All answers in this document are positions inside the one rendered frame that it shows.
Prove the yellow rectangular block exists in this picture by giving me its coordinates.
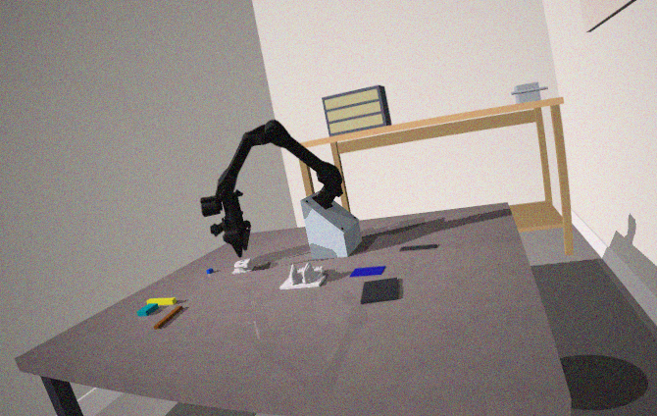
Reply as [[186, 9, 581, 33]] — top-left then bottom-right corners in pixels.
[[146, 297, 177, 305]]

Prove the cyan rectangular block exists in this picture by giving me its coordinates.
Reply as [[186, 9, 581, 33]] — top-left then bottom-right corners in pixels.
[[136, 303, 158, 317]]

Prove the blue rectangular plate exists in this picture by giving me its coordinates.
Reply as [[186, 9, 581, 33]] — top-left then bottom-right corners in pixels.
[[349, 266, 385, 277]]

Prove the orange long bar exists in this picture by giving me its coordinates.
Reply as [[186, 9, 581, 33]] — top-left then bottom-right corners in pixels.
[[153, 306, 183, 330]]

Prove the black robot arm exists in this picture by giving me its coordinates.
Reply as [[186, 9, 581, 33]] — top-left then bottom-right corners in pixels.
[[201, 120, 343, 217]]

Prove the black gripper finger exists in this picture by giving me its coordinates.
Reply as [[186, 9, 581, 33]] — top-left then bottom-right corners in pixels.
[[226, 238, 243, 258], [242, 229, 251, 250]]

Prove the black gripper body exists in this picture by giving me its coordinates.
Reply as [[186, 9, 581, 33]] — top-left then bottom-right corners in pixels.
[[223, 210, 251, 241]]

